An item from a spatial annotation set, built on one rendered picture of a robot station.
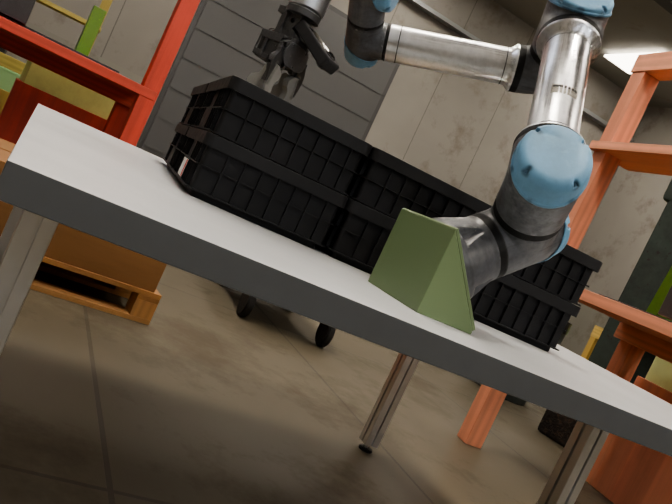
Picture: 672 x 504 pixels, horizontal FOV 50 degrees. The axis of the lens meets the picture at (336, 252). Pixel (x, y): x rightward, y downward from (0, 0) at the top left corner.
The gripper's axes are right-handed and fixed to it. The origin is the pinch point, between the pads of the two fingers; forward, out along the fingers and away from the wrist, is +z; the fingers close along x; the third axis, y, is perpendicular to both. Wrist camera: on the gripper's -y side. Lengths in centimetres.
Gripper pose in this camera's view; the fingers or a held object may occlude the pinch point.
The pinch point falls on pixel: (269, 108)
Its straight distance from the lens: 144.6
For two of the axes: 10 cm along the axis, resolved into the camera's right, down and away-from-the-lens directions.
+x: -5.1, -1.9, -8.4
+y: -7.5, -3.8, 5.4
